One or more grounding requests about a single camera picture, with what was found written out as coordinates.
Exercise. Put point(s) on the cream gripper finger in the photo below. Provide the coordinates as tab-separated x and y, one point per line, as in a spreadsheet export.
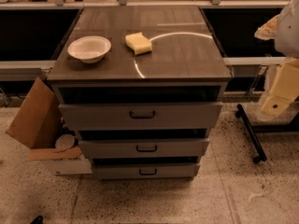
274	105

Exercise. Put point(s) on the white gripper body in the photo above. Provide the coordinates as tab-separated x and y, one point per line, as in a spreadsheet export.
288	34

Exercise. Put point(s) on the grey top drawer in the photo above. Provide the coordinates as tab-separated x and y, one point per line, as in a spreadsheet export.
159	116

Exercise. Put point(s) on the grey drawer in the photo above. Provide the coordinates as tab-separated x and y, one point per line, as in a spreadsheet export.
144	148
159	116
146	171

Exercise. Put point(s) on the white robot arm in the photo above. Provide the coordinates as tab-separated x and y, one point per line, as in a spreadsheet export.
284	30

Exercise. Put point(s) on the grey drawer cabinet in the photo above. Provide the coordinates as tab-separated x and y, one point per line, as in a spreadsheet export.
184	66

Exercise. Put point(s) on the grey bottom drawer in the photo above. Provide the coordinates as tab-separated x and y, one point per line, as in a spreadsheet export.
146	171

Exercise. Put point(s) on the grey middle drawer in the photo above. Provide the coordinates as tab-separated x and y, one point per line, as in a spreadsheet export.
144	148

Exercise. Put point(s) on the black wheeled stand leg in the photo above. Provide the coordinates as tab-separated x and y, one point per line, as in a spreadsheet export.
240	113

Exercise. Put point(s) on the yellow sponge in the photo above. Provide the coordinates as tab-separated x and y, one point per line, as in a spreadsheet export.
138	43

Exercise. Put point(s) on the white bowl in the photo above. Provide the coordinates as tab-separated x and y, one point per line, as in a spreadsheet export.
89	49

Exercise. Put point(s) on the white cardboard box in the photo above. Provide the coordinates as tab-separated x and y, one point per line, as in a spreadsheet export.
61	161

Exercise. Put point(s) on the brown cardboard box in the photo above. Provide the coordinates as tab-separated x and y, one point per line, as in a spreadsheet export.
37	123

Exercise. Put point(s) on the black object at bottom edge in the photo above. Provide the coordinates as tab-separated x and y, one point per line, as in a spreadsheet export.
37	220

